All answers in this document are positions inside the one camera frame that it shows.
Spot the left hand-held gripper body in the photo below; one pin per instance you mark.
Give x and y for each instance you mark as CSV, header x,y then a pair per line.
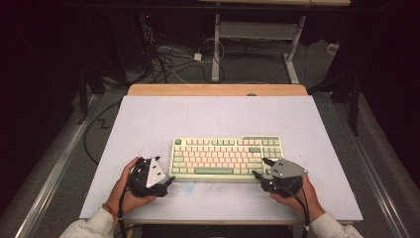
x,y
155,173

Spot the person's left hand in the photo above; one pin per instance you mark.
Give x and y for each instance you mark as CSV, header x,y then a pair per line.
x,y
120,195

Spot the white power adapter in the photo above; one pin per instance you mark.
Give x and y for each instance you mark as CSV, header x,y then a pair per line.
x,y
197,57

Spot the person's right hand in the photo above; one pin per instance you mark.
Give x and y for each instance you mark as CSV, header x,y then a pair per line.
x,y
308,201

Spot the black metal stand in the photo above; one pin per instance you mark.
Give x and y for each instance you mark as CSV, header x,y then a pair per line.
x,y
83,95
355,105

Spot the grey metal floor rail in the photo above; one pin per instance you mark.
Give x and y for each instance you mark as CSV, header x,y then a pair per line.
x,y
373,178
56,172

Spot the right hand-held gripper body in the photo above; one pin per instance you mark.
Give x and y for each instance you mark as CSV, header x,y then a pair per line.
x,y
285,170

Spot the white metal desk frame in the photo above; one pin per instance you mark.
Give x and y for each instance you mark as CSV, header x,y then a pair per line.
x,y
216,49

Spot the green and cream mechanical keyboard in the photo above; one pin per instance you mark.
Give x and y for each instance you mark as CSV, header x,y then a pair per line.
x,y
228,158

